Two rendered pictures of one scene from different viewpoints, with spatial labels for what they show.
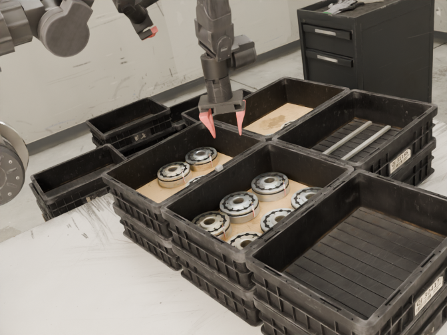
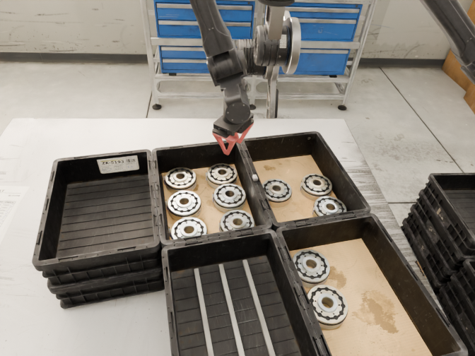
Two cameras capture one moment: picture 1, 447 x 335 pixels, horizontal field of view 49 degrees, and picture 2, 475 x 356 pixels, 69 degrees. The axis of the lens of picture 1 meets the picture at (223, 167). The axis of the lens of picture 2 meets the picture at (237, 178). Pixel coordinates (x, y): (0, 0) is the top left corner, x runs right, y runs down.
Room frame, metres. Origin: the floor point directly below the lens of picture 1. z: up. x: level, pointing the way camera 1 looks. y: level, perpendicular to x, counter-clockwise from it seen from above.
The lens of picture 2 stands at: (1.36, -0.74, 1.66)
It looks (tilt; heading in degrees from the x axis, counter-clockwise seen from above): 43 degrees down; 110
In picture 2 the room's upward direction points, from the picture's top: 4 degrees clockwise
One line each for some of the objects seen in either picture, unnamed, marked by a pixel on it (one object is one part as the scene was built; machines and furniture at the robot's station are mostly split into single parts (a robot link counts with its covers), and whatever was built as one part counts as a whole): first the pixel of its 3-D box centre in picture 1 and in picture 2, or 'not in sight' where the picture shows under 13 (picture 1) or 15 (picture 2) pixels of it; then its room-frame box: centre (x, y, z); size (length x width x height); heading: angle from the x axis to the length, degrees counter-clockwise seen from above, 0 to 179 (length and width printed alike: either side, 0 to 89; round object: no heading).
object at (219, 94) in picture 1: (219, 90); (234, 112); (1.08, -0.03, 1.17); 0.10 x 0.07 x 0.07; 80
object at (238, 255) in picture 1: (257, 191); (206, 186); (1.02, -0.07, 0.92); 0.40 x 0.30 x 0.02; 126
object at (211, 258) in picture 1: (260, 209); (206, 198); (1.02, -0.07, 0.87); 0.40 x 0.30 x 0.11; 126
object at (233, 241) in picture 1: (247, 246); (180, 177); (0.89, -0.02, 0.86); 0.10 x 0.10 x 0.01
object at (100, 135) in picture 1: (138, 150); not in sight; (2.54, 0.46, 0.37); 0.40 x 0.30 x 0.45; 116
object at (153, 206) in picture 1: (184, 160); (299, 174); (1.26, 0.11, 0.92); 0.40 x 0.30 x 0.02; 126
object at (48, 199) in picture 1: (94, 209); (457, 235); (2.00, 0.64, 0.37); 0.40 x 0.30 x 0.45; 116
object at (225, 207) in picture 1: (238, 203); (230, 195); (1.07, -0.02, 0.86); 0.10 x 0.10 x 0.01
